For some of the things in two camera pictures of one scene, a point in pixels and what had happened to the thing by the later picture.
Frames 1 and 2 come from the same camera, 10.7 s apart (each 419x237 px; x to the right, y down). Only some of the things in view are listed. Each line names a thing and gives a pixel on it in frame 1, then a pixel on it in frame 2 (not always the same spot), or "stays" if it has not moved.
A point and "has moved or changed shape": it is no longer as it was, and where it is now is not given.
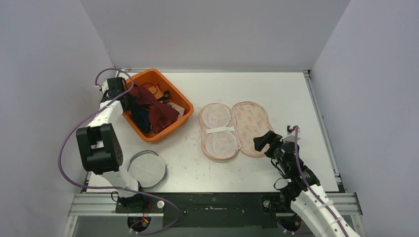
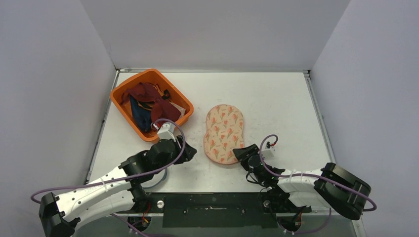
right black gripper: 272,143 to 248,157
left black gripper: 132,102 to 188,154
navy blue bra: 141,115 stays
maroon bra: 160,115 has moved or changed shape
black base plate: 208,210 stays
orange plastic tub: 175,94 stays
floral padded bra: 226,129 has moved or changed shape
